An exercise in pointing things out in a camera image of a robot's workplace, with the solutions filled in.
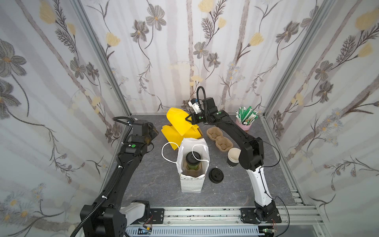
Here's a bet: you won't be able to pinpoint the single yellow paper napkin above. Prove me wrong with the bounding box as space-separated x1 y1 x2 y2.
166 108 192 135

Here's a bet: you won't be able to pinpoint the cartoon print paper bag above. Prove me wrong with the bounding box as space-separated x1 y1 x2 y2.
161 138 210 193

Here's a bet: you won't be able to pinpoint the black paper cup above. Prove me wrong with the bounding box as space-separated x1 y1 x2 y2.
227 148 241 167

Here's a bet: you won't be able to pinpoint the green paper cup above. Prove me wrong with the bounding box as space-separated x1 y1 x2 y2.
184 159 202 171

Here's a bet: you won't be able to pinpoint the single brown pulp carrier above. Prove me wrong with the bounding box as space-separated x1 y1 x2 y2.
182 169 204 178

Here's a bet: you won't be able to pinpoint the black plastic cup lids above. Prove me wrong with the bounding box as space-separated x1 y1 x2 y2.
208 167 224 184

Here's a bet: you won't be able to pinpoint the black cup lid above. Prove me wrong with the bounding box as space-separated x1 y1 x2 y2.
186 152 201 166

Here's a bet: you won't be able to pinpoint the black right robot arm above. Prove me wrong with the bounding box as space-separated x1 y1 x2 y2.
186 86 282 224

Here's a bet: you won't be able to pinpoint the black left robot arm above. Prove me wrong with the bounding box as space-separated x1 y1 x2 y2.
71 117 159 237

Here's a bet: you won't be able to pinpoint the yellow paper napkins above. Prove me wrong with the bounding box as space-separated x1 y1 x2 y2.
161 124 203 150

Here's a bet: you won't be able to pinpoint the brown pulp cup carrier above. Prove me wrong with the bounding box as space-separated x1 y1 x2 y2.
206 126 234 153

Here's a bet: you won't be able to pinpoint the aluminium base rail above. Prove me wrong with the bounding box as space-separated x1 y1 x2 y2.
125 205 330 237

